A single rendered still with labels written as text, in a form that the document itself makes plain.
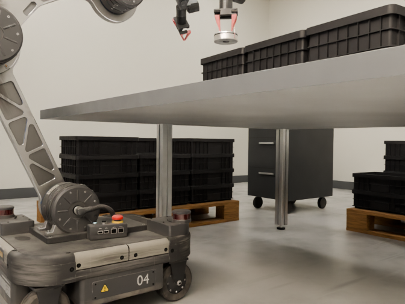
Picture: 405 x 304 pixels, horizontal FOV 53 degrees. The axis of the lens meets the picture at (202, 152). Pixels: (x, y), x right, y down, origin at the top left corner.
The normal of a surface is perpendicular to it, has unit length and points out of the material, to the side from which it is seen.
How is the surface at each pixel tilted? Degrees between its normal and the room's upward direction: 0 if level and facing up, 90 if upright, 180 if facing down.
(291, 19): 90
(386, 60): 90
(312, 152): 90
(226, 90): 90
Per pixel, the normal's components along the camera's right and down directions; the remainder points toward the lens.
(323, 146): 0.62, 0.03
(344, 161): -0.79, 0.00
